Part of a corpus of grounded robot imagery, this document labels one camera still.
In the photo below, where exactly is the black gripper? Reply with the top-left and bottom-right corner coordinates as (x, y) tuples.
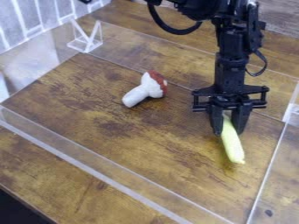
(191, 52), (271, 137)

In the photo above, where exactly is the green handled metal spoon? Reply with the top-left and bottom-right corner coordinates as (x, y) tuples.
(220, 115), (246, 165)

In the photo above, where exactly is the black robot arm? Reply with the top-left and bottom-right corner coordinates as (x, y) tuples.
(175, 0), (268, 135)

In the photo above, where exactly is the white and red toy mushroom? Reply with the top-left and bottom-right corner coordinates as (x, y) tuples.
(122, 70), (168, 108)

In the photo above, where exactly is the clear acrylic right barrier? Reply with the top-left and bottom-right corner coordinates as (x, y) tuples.
(247, 82), (299, 224)

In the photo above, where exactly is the clear acrylic barrier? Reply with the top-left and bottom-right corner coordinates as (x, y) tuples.
(247, 82), (299, 224)
(0, 105), (234, 224)

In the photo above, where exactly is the clear acrylic front barrier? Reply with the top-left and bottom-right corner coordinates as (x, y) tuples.
(0, 105), (234, 224)

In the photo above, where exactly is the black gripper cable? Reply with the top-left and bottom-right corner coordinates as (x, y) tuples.
(146, 0), (204, 36)

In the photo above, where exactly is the clear acrylic corner bracket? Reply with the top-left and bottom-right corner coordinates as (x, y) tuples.
(67, 20), (103, 53)

